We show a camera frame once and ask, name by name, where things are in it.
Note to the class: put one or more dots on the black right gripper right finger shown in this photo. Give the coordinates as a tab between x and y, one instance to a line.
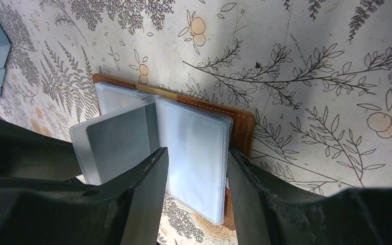
268	210

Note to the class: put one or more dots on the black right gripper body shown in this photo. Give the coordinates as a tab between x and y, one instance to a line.
27	154

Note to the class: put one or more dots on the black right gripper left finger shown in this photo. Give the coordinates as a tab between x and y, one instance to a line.
124	210

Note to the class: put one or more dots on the brown leather card holder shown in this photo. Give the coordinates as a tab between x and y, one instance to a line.
137	119

